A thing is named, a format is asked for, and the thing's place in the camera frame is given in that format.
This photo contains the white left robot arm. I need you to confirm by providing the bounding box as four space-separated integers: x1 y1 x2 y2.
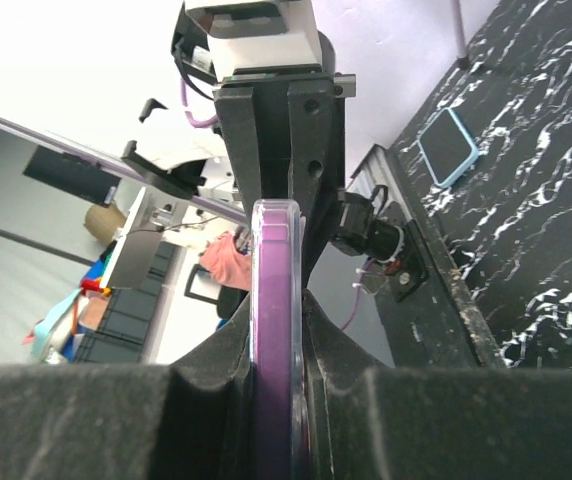
122 66 356 278

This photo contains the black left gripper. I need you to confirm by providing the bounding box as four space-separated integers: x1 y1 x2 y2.
215 72 356 278

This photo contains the phone in blue case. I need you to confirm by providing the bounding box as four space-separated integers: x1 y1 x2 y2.
418 108 480 189

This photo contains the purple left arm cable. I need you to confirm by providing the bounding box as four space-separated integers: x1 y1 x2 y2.
0 74 247 224

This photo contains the purple phone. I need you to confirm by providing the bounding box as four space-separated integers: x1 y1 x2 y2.
253 201 292 479

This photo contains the clear phone case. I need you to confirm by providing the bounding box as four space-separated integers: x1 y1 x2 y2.
249 200 308 479

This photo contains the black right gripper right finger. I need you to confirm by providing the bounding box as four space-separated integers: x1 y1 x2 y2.
302 293 572 479

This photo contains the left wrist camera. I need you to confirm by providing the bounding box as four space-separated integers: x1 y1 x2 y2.
184 0 323 80

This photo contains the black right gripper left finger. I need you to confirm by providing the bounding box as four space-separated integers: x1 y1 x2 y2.
0 303 256 479

